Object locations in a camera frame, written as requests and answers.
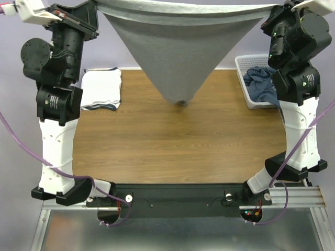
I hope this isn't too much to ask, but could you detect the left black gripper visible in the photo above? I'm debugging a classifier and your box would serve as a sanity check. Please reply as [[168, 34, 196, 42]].
[[42, 0, 100, 82]]

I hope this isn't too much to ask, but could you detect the grey tank top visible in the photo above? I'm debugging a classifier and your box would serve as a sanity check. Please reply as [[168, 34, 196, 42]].
[[97, 1, 274, 104]]

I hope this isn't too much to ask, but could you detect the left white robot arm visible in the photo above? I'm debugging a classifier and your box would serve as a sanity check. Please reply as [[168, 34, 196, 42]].
[[20, 1, 117, 206]]

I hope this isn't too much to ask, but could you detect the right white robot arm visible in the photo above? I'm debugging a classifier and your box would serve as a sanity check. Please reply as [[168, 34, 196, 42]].
[[241, 1, 334, 204]]

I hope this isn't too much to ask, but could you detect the blue tank top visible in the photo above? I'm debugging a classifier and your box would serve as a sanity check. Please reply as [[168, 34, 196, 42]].
[[243, 66, 280, 108]]

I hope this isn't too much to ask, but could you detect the folded white tank top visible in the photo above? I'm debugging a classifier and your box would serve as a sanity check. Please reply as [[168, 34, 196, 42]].
[[79, 68, 122, 108]]

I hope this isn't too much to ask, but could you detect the white plastic basket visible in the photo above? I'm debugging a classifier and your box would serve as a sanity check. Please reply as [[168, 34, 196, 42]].
[[235, 54, 280, 109]]

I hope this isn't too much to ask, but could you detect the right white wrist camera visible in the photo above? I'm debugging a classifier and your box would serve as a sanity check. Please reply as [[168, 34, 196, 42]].
[[284, 0, 334, 16]]

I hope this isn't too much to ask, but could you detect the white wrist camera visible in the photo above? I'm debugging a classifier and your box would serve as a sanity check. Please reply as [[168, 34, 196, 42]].
[[1, 0, 62, 26], [284, 0, 334, 16]]

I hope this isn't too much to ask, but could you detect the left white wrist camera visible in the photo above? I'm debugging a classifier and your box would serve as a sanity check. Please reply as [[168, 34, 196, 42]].
[[1, 0, 62, 26]]

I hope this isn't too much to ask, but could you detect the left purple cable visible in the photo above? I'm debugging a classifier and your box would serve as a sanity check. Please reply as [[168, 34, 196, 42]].
[[0, 112, 133, 227]]

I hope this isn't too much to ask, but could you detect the aluminium frame rail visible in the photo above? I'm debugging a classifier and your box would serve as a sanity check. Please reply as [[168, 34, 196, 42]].
[[31, 184, 334, 250]]

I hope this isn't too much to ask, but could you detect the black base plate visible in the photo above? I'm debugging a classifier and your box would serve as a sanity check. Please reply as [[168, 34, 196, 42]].
[[86, 183, 273, 219]]

